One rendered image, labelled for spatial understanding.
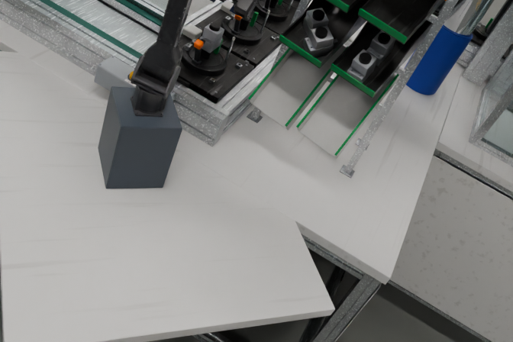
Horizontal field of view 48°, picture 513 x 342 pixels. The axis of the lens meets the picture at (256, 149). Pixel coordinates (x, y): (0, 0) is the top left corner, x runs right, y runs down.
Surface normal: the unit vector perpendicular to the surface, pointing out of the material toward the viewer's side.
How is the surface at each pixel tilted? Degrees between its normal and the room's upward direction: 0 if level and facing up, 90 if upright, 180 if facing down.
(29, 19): 90
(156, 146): 90
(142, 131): 90
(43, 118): 0
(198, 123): 90
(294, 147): 0
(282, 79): 45
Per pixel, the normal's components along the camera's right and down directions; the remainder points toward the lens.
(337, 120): -0.16, -0.22
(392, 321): 0.33, -0.71
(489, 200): -0.41, 0.49
